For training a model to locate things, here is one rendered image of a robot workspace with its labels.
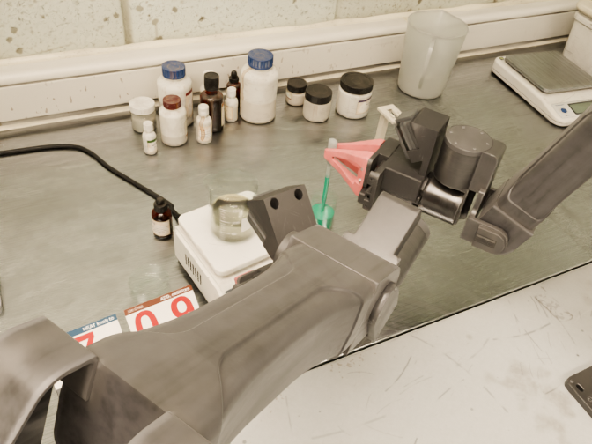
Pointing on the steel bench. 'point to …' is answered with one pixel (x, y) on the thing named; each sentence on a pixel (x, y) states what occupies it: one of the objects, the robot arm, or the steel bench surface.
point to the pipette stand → (386, 119)
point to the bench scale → (547, 84)
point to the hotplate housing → (192, 260)
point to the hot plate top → (218, 262)
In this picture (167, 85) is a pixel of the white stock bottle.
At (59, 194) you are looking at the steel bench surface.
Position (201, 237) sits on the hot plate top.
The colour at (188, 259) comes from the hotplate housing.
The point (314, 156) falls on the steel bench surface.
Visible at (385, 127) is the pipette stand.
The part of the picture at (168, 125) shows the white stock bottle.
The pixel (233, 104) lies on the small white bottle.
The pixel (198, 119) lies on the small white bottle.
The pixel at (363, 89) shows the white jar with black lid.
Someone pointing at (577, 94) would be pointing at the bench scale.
